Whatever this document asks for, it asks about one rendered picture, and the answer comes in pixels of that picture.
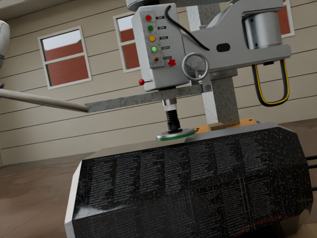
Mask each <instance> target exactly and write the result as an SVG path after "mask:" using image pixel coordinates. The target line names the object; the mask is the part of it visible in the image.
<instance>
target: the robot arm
mask: <svg viewBox="0 0 317 238"><path fill-rule="evenodd" d="M9 43H10V27H9V25H8V24H7V23H5V22H3V21H1V20H0V68H2V64H3V62H4V57H5V54H6V53H7V52H8V47H9ZM3 87H4V84H3V83H1V82H0V89H2V88H3Z"/></svg>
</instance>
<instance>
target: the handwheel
mask: <svg viewBox="0 0 317 238"><path fill-rule="evenodd" d="M193 55H196V56H199V57H201V58H202V59H201V60H200V61H198V62H194V63H189V62H187V61H186V60H187V59H188V58H189V57H190V56H193ZM203 61H204V62H205V66H206V69H205V72H204V74H203V75H202V76H201V77H199V73H198V70H199V69H200V64H201V63H202V62H203ZM185 65H187V66H190V67H189V69H190V70H192V71H195V75H196V78H193V77H191V76H189V75H188V74H187V72H186V70H185ZM182 72H183V74H184V76H185V77H186V78H187V79H189V80H191V81H201V80H203V79H204V78H205V77H206V75H207V74H208V72H209V63H208V60H207V58H206V57H205V56H204V55H203V54H201V53H199V52H190V53H188V54H187V55H186V56H185V57H184V59H183V61H182Z"/></svg>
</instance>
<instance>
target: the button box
mask: <svg viewBox="0 0 317 238"><path fill-rule="evenodd" d="M146 15H151V17H152V20H151V21H150V22H147V21H146V20H145V16H146ZM138 16H139V21H140V26H141V31H142V37H143V43H144V48H145V53H146V58H147V63H148V68H149V69H151V68H159V67H163V66H165V64H164V59H163V54H162V49H161V44H160V38H159V32H158V27H157V22H156V17H155V11H154V10H145V11H139V12H138ZM148 25H152V26H153V27H154V30H153V32H148V31H147V26H148ZM150 35H153V36H155V38H156V40H155V42H150V41H149V36H150ZM153 45H155V46H157V48H158V50H157V52H155V53H153V52H152V51H151V46H153ZM154 56H158V57H159V62H158V63H155V62H153V60H152V59H153V57H154Z"/></svg>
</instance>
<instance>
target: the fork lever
mask: <svg viewBox="0 0 317 238"><path fill-rule="evenodd" d="M205 87H206V90H208V91H209V90H210V89H211V85H209V84H207V85H206V86H205ZM201 93H204V92H203V88H202V84H199V85H191V86H185V87H179V88H174V89H168V90H162V91H156V92H151V93H143V94H137V95H131V96H126V97H120V98H114V99H108V100H103V101H97V102H89V103H84V104H83V106H87V107H88V108H89V110H88V112H85V114H86V113H91V112H97V111H104V110H110V109H115V108H121V107H126V106H132V105H137V104H142V103H148V102H155V101H161V100H166V99H172V98H177V97H183V96H188V95H194V94H201Z"/></svg>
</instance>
